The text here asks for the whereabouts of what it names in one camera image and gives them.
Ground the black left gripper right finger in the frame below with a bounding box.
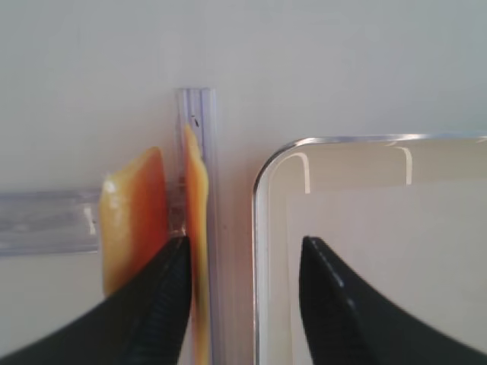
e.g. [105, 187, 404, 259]
[300, 236, 486, 364]

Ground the cream rectangular metal tray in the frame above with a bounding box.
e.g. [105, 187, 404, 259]
[253, 134, 486, 364]

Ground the orange cheese slice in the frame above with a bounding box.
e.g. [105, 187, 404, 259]
[184, 125, 211, 364]
[99, 147, 168, 296]

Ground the clear holder cheese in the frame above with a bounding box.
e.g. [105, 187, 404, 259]
[1, 189, 100, 257]

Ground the clear long rail left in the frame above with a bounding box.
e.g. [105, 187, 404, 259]
[176, 87, 221, 364]

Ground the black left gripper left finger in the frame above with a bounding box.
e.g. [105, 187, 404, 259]
[1, 236, 191, 364]

